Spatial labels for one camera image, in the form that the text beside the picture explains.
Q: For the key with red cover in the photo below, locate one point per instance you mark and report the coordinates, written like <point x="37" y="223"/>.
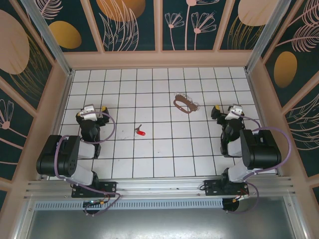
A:
<point x="142" y="133"/>

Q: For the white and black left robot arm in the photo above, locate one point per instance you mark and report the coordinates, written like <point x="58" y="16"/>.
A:
<point x="64" y="159"/>

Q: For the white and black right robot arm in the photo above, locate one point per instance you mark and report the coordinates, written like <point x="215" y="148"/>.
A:
<point x="261" y="149"/>

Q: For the grey metal sheet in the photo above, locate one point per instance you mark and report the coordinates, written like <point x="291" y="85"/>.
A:
<point x="159" y="224"/>

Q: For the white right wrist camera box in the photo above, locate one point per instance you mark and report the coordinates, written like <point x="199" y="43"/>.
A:
<point x="235" y="113"/>

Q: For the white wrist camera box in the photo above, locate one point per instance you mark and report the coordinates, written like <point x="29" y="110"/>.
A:
<point x="235" y="113"/>
<point x="91" y="114"/>

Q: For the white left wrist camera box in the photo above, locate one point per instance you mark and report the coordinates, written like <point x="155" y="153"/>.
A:
<point x="91" y="114"/>

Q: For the aluminium frame post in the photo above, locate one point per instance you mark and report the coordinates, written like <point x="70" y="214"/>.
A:
<point x="264" y="35"/>
<point x="47" y="32"/>

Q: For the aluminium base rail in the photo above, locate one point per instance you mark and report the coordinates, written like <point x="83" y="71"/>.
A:
<point x="159" y="185"/>

